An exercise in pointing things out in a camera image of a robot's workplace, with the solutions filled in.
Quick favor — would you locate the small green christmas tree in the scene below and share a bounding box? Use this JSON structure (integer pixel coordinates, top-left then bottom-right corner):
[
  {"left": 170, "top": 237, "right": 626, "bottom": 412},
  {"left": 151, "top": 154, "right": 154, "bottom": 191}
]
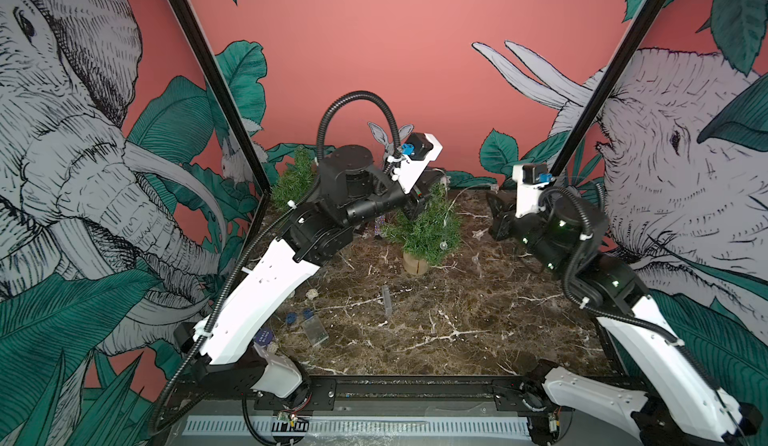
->
[{"left": 382, "top": 182, "right": 461, "bottom": 276}]

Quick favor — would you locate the clear string light wire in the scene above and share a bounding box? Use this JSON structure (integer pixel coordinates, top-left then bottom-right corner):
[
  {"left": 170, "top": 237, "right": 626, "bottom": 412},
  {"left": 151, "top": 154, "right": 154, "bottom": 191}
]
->
[{"left": 419, "top": 172, "right": 499, "bottom": 252}]

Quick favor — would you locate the clear plastic battery box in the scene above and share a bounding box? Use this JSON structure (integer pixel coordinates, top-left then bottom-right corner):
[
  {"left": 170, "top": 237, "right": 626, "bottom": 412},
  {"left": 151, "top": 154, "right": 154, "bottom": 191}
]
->
[{"left": 302, "top": 316, "right": 329, "bottom": 347}]

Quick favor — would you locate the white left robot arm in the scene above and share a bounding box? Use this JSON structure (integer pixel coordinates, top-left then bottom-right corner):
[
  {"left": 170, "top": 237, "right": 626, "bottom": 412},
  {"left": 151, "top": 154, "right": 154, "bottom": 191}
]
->
[{"left": 148, "top": 91, "right": 443, "bottom": 437}]

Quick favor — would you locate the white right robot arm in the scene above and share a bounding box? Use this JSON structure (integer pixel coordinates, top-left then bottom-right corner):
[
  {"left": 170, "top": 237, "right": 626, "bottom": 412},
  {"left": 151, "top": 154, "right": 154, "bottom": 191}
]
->
[{"left": 486, "top": 184, "right": 763, "bottom": 445}]

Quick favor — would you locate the large green christmas tree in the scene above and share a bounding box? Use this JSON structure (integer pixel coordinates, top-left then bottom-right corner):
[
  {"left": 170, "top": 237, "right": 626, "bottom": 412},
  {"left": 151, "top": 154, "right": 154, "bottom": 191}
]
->
[{"left": 272, "top": 146, "right": 315, "bottom": 213}]

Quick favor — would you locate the clear plastic tube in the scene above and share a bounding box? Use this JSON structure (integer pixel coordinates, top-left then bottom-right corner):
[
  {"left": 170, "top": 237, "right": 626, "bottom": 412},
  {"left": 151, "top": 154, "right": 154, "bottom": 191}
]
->
[{"left": 381, "top": 285, "right": 393, "bottom": 320}]

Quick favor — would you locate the purple round cap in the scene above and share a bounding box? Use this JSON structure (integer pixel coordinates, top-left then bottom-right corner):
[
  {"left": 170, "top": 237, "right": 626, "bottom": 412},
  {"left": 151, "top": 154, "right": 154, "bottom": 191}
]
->
[{"left": 253, "top": 328, "right": 274, "bottom": 348}]

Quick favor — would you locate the white ventilation grille strip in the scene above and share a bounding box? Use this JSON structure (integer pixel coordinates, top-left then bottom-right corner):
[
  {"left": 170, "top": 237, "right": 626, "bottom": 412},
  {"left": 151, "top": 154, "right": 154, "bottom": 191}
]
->
[{"left": 181, "top": 415, "right": 534, "bottom": 440}]

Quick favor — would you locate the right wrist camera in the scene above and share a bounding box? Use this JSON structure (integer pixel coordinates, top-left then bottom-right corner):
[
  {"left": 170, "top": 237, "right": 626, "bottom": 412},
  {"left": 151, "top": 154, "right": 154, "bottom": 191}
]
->
[{"left": 512, "top": 163, "right": 552, "bottom": 219}]

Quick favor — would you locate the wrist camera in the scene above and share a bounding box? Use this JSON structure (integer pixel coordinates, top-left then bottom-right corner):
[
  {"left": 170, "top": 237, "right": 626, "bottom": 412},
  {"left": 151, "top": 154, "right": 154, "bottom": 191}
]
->
[
  {"left": 387, "top": 133, "right": 443, "bottom": 194},
  {"left": 512, "top": 163, "right": 552, "bottom": 219}
]

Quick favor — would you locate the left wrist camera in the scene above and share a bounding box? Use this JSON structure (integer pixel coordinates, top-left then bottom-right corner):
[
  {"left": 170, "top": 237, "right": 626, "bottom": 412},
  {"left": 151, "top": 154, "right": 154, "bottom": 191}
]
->
[{"left": 387, "top": 133, "right": 443, "bottom": 194}]

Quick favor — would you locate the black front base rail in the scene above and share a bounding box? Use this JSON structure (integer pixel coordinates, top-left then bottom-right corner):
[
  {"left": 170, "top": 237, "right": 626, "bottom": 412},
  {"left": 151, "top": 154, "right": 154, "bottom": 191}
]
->
[{"left": 173, "top": 375, "right": 652, "bottom": 414}]

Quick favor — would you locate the black right corner post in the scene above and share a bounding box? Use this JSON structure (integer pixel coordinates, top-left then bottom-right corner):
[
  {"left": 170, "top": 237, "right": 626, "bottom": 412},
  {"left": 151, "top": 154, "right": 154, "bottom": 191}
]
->
[{"left": 550, "top": 0, "right": 667, "bottom": 177}]

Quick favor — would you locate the black corner post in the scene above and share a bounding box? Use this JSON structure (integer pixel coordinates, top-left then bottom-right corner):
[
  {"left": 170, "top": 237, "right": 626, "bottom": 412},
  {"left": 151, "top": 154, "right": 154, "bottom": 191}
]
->
[
  {"left": 550, "top": 0, "right": 667, "bottom": 177},
  {"left": 167, "top": 0, "right": 271, "bottom": 197}
]

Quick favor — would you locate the black left corner post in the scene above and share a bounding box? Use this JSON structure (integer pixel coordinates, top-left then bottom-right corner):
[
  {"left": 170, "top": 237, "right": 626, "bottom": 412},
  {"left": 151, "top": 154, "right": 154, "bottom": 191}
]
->
[{"left": 167, "top": 0, "right": 271, "bottom": 197}]

